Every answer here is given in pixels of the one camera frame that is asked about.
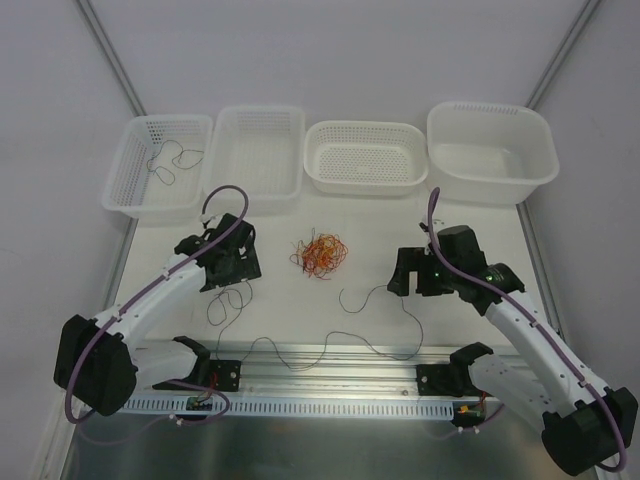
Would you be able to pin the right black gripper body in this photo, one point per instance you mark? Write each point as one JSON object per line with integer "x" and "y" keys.
{"x": 406, "y": 270}

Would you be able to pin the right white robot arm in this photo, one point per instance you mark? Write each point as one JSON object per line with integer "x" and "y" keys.
{"x": 581, "y": 420}

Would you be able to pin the far-right white plastic tub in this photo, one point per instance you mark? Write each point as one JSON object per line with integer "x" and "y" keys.
{"x": 490, "y": 154}

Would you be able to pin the white slotted cable duct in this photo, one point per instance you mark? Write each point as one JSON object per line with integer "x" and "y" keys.
{"x": 260, "y": 406}

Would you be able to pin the far-left white perforated basket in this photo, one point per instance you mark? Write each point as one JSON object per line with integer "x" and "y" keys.
{"x": 158, "y": 169}

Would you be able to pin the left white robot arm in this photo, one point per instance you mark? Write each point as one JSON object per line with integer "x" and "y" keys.
{"x": 102, "y": 362}

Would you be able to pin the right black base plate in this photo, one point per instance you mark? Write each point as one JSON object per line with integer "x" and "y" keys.
{"x": 444, "y": 380}

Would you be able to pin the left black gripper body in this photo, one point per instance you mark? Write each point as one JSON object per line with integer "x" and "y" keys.
{"x": 239, "y": 265}

